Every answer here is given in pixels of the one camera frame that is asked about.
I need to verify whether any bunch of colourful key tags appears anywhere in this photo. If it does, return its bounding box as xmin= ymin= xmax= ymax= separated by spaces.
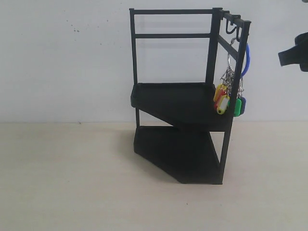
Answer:
xmin=213 ymin=44 xmax=251 ymax=117

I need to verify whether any black two-tier corner rack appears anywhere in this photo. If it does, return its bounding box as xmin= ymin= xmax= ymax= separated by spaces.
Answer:
xmin=129 ymin=8 xmax=251 ymax=185

